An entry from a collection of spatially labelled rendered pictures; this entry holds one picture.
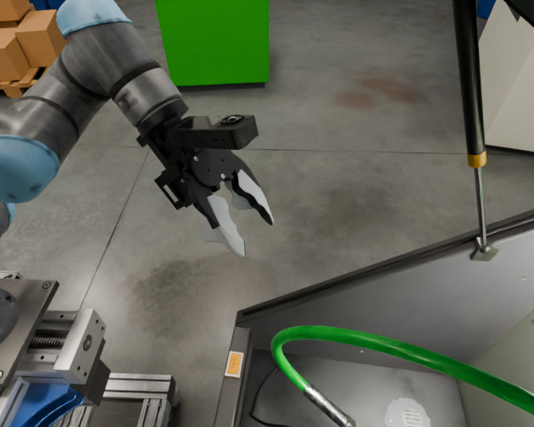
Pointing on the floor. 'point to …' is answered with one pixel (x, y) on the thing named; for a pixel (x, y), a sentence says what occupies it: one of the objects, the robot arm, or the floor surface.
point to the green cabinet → (215, 43)
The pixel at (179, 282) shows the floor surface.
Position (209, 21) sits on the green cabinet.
